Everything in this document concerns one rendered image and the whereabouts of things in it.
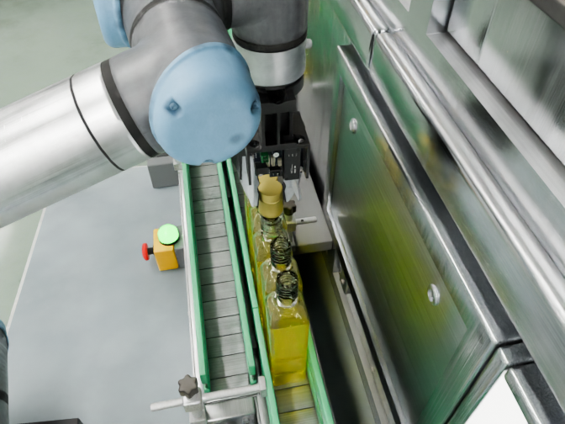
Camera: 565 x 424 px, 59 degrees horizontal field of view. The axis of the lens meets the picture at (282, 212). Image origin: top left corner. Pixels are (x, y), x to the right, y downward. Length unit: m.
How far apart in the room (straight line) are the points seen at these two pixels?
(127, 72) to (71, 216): 1.02
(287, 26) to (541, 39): 0.21
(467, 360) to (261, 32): 0.35
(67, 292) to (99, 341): 0.15
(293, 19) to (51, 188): 0.26
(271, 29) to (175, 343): 0.73
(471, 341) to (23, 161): 0.37
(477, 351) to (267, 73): 0.32
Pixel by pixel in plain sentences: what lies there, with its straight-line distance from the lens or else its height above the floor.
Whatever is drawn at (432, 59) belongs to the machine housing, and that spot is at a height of 1.42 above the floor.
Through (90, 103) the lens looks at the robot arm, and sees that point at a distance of 0.35.
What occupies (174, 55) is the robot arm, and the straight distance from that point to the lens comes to 0.34.
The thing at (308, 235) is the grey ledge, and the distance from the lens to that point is 1.03.
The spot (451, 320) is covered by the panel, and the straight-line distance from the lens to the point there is 0.51.
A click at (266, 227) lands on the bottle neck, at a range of 0.72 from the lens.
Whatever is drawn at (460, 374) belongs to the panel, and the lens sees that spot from 0.50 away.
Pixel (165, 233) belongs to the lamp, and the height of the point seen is 0.85.
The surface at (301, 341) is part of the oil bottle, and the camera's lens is 0.74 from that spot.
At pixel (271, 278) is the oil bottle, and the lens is 0.71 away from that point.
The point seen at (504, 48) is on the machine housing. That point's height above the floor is 1.47.
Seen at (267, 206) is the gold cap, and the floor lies 1.17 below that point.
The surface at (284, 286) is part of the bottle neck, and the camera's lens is 0.64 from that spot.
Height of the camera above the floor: 1.67
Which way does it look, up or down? 47 degrees down
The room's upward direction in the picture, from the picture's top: straight up
